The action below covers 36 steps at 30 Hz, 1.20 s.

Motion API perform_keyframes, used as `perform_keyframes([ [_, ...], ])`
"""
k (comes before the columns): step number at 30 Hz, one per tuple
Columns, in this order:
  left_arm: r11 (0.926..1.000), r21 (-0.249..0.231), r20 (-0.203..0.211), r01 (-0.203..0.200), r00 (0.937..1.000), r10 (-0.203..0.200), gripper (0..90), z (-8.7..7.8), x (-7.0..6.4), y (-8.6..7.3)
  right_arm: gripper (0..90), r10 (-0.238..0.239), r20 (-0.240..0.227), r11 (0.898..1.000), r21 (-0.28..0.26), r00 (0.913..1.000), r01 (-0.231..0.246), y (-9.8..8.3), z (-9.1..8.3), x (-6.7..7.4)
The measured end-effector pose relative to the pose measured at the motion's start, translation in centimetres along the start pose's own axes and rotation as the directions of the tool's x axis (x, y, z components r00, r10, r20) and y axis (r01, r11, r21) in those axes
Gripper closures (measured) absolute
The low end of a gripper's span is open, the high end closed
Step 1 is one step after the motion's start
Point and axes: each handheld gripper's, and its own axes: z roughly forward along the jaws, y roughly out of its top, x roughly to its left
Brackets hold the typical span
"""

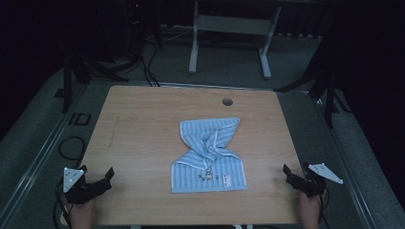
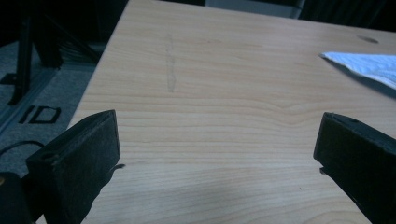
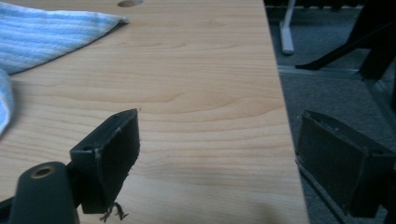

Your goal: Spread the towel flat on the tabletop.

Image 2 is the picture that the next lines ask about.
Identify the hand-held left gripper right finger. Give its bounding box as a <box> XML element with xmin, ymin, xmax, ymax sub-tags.
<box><xmin>313</xmin><ymin>111</ymin><xmax>396</xmax><ymax>224</ymax></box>

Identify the black floor cable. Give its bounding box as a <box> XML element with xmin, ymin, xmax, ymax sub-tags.
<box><xmin>0</xmin><ymin>140</ymin><xmax>47</xmax><ymax>157</ymax></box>

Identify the light blue striped towel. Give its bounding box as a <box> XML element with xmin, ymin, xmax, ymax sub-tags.
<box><xmin>319</xmin><ymin>51</ymin><xmax>396</xmax><ymax>91</ymax></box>

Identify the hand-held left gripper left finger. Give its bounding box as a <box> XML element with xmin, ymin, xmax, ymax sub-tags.
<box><xmin>25</xmin><ymin>109</ymin><xmax>121</xmax><ymax>224</ymax></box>

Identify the black metal stand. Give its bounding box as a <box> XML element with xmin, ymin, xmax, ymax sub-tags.
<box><xmin>7</xmin><ymin>13</ymin><xmax>101</xmax><ymax>105</ymax></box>

